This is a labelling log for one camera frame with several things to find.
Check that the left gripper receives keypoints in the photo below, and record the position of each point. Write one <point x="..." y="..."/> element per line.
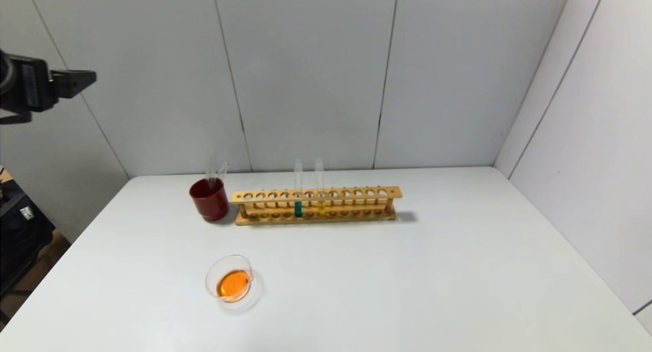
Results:
<point x="31" y="85"/>

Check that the test tube with red pigment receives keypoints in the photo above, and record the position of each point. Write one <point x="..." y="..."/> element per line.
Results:
<point x="222" y="171"/>

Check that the empty clear test tube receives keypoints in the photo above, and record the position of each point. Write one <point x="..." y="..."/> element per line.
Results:
<point x="212" y="169"/>
<point x="209" y="166"/>

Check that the test tube with green pigment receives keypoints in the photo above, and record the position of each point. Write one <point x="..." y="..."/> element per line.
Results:
<point x="298" y="208"/>

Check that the wooden test tube rack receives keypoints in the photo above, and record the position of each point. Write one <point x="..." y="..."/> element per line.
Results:
<point x="316" y="207"/>

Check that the dark red plastic cup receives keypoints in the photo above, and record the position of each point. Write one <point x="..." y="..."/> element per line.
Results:
<point x="209" y="201"/>

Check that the clear glass beaker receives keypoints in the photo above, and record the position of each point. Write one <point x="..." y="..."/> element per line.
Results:
<point x="234" y="286"/>

